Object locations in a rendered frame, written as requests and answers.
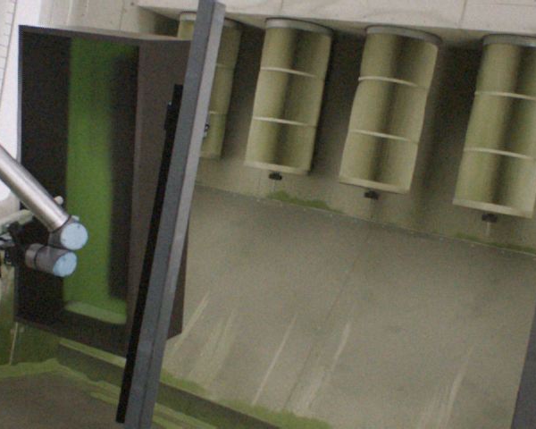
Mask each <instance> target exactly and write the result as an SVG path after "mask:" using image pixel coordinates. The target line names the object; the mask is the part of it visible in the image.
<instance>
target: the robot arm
mask: <svg viewBox="0 0 536 429"><path fill-rule="evenodd" d="M0 181H1V182H2V183H3V184H4V185H5V187H6V188H8V189H9V190H10V191H11V192H12V193H13V195H14V196H15V197H17V198H18V199H19V200H20V201H21V202H22V204H23V205H25V206H26V207H27V208H28V209H29V210H30V211H31V212H32V213H33V214H34V215H35V216H36V217H37V218H38V219H39V220H40V221H41V222H42V223H43V224H44V225H45V227H46V228H47V229H48V230H49V231H50V237H49V241H48V246H44V245H41V244H37V243H36V244H33V245H31V244H30V243H29V240H28V238H27V236H26V234H25V232H24V230H23V229H22V228H21V225H20V223H19V221H14V222H12V223H9V224H7V225H6V229H7V231H8V232H9V234H10V235H2V236H0V240H1V241H0V252H4V265H8V264H7V263H6V261H7V262H8V263H11V262H12V265H9V266H12V267H16V266H21V267H24V268H28V269H32V268H33V269H36V270H39V271H43V272H46V273H51V274H54V275H60V276H66V275H68V274H70V273H72V271H73V270H74V268H75V266H76V262H77V261H76V257H75V255H74V254H73V253H72V251H73V250H75V249H79V248H81V247H82V246H83V245H84V244H85V243H86V241H87V237H88V235H87V232H86V229H85V228H84V227H83V226H82V225H81V224H79V217H78V216H74V215H70V214H69V213H68V212H66V211H65V210H64V209H63V208H62V207H61V206H60V205H59V203H58V202H57V201H56V200H55V199H54V198H53V197H52V196H51V195H50V194H49V193H48V192H47V191H46V190H45V189H44V188H43V187H42V186H41V185H40V184H39V183H38V181H37V180H36V179H35V178H34V177H33V176H32V175H31V174H30V173H29V172H28V171H27V170H26V169H25V168H24V167H23V166H22V165H21V164H20V163H19V162H18V161H17V160H16V158H15V157H14V156H13V155H12V154H11V153H10V152H9V151H8V150H7V149H6V148H5V147H4V146H3V145H2V144H1V143H0ZM15 263H17V264H16V265H15Z"/></svg>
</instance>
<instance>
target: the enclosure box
mask: <svg viewBox="0 0 536 429"><path fill-rule="evenodd" d="M191 43H192V39H190V38H176V37H168V36H160V35H153V34H145V33H137V32H130V31H123V30H115V29H100V28H93V27H85V26H70V25H40V24H18V67H17V125H16V160H17V161H18V162H19V163H20V164H21V165H22V166H23V167H24V168H25V169H26V170H27V171H28V172H29V173H30V174H31V175H32V176H33V177H34V178H35V179H36V180H37V181H38V183H39V184H40V185H41V186H42V187H43V188H44V189H45V190H46V191H47V192H48V193H49V194H50V195H51V196H52V197H53V198H58V197H60V198H61V199H62V200H63V203H62V204H60V206H61V207H62V208H63V209H64V210H65V211H66V212H68V213H69V214H70V215H74V216H78V217H79V224H81V225H82V226H83V227H84V228H85V229H86V232H87V235H88V237H87V241H86V243H85V244H84V245H83V246H82V247H81V248H79V249H75V250H73V251H72V253H73V254H74V255H75V257H76V261H77V262H76V266H75V268H74V270H73V271H72V273H70V274H68V275H66V276H60V275H54V274H51V273H46V272H43V271H39V270H36V269H33V268H32V269H28V268H24V267H21V266H16V267H14V296H13V321H14V322H16V323H19V324H24V325H27V326H29V327H32V328H35V329H38V330H40V331H43V332H47V333H50V334H53V335H55V336H58V337H61V338H64V339H66V340H69V341H74V342H77V343H79V344H85V345H88V346H90V347H93V348H96V349H101V350H103V351H106V352H109V353H112V354H114V355H117V356H120V357H123V358H127V355H128V350H129V345H130V336H131V331H132V325H133V321H134V315H135V310H136V305H137V300H138V290H139V285H140V280H141V274H142V265H143V260H144V255H145V250H146V244H147V235H148V230H149V224H150V220H151V214H152V209H153V204H154V200H155V191H156V185H157V180H158V175H159V170H160V164H161V159H162V154H163V144H164V141H165V135H166V131H164V130H163V125H164V120H165V115H166V109H167V105H168V104H169V103H171V102H172V94H173V90H174V84H175V83H180V84H184V82H185V79H186V73H187V68H188V59H189V53H190V48H191ZM189 218H190V210H189V215H188V225H187V229H186V235H185V240H184V245H183V250H182V255H181V260H180V269H179V274H178V279H177V284H176V290H175V294H174V300H173V304H172V314H171V319H170V324H169V329H168V333H167V339H166V340H169V339H170V338H172V337H174V336H176V335H178V334H180V333H182V325H183V312H184V298H185V285H186V271H187V258H188V232H189ZM32 220H34V221H33V222H30V223H27V224H25V225H23V226H22V227H21V228H22V229H23V230H24V232H25V234H26V236H27V238H28V240H29V243H30V244H31V245H33V244H36V243H37V244H41V245H44V246H48V241H49V237H50V231H49V230H48V229H47V228H46V227H45V225H44V224H43V223H42V222H41V221H40V220H39V219H38V218H37V217H36V216H35V215H32Z"/></svg>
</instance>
